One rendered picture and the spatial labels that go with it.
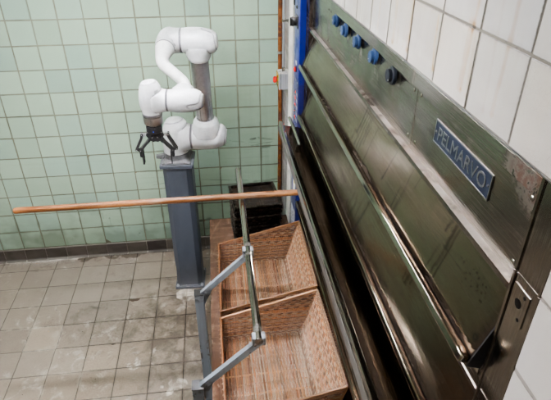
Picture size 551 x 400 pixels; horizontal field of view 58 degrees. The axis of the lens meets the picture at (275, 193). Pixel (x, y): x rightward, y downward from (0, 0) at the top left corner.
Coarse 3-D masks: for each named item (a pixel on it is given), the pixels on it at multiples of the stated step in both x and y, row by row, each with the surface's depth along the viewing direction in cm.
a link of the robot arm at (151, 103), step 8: (144, 80) 222; (152, 80) 222; (144, 88) 220; (152, 88) 220; (160, 88) 224; (144, 96) 221; (152, 96) 221; (160, 96) 222; (144, 104) 223; (152, 104) 223; (160, 104) 223; (144, 112) 227; (152, 112) 226; (160, 112) 228
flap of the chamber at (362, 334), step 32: (288, 128) 254; (288, 160) 225; (320, 192) 201; (320, 224) 180; (320, 256) 163; (352, 256) 166; (352, 288) 152; (352, 320) 139; (352, 352) 129; (384, 352) 131; (384, 384) 121
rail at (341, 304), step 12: (288, 144) 231; (300, 180) 202; (312, 216) 179; (312, 228) 175; (324, 252) 161; (324, 264) 158; (336, 288) 147; (336, 300) 144; (348, 324) 134; (348, 336) 132; (360, 348) 127; (360, 360) 124; (360, 372) 122; (372, 384) 118; (372, 396) 115
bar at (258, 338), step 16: (240, 176) 260; (240, 192) 246; (240, 208) 234; (240, 256) 210; (224, 272) 212; (208, 288) 215; (256, 288) 187; (256, 304) 179; (256, 320) 172; (256, 336) 166; (208, 352) 234; (240, 352) 170; (208, 368) 239; (224, 368) 172; (192, 384) 176; (208, 384) 175
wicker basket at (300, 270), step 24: (240, 240) 284; (264, 240) 285; (288, 240) 288; (264, 264) 290; (288, 264) 288; (240, 288) 272; (264, 288) 272; (288, 288) 272; (312, 288) 236; (264, 312) 241
